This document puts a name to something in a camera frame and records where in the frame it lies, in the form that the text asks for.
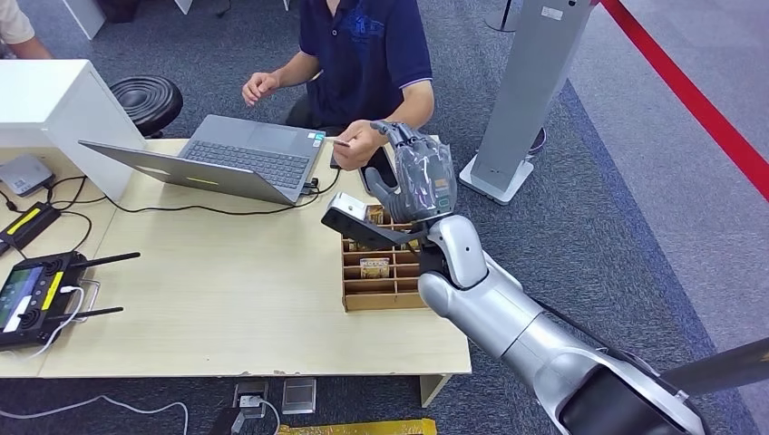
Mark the person's right hand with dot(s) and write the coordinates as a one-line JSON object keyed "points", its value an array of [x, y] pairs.
{"points": [[259, 89]]}

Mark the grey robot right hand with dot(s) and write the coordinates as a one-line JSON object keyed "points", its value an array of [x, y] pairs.
{"points": [[423, 180]]}

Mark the person's left hand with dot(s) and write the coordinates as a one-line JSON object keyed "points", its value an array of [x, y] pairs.
{"points": [[357, 144]]}

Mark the gold hotel card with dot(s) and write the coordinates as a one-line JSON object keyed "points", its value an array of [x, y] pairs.
{"points": [[374, 268], [340, 142], [375, 216]]}

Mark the person's right forearm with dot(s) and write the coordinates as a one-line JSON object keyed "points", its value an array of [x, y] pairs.
{"points": [[297, 71]]}

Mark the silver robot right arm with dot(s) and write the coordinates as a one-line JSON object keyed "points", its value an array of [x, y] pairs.
{"points": [[516, 324]]}

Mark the person's left forearm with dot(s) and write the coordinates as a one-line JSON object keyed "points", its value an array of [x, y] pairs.
{"points": [[411, 108]]}

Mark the wooden card rack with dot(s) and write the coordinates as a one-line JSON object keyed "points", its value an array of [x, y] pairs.
{"points": [[378, 288]]}

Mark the person in pale shirt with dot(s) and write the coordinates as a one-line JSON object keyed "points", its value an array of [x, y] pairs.
{"points": [[17, 30]]}

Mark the small black adapter box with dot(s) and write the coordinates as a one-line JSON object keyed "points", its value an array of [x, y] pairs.
{"points": [[333, 163]]}

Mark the black smartphone grey case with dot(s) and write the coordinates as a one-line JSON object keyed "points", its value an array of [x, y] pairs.
{"points": [[381, 168]]}

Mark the grey laptop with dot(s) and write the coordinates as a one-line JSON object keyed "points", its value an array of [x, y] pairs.
{"points": [[252, 159]]}

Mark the black round stool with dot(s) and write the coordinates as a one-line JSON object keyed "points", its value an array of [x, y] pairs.
{"points": [[147, 103]]}

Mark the grey pillar stand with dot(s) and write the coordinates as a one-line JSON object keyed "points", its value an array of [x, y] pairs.
{"points": [[528, 90]]}

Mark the black pole base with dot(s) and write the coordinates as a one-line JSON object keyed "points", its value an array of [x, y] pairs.
{"points": [[501, 18]]}

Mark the white furniture piece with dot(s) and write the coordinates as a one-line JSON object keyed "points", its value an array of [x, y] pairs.
{"points": [[84, 15]]}

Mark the white cabinet box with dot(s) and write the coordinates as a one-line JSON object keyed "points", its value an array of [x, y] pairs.
{"points": [[54, 108]]}

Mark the desk leg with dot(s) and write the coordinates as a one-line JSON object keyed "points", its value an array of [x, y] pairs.
{"points": [[434, 389]]}

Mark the silver floor socket cover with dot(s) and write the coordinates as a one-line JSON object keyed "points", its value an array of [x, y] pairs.
{"points": [[299, 396]]}

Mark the grey mini computer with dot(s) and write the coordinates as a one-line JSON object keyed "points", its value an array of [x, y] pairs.
{"points": [[24, 174]]}

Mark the yellow floor object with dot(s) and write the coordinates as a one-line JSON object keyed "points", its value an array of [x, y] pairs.
{"points": [[360, 428]]}

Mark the black device yellow stripe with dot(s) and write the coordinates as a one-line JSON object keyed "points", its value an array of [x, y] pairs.
{"points": [[27, 223]]}

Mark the floor socket with plug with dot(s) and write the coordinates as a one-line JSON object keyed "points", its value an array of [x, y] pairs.
{"points": [[250, 399]]}

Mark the red barrier belt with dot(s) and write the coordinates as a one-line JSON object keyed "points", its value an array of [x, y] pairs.
{"points": [[691, 96]]}

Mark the black remote controller with antennas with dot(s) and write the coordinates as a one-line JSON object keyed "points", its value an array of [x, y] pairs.
{"points": [[36, 297]]}

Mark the dark grey bar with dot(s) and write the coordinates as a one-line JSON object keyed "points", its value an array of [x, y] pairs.
{"points": [[715, 366]]}

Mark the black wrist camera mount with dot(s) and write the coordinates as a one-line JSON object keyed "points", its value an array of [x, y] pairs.
{"points": [[360, 228]]}

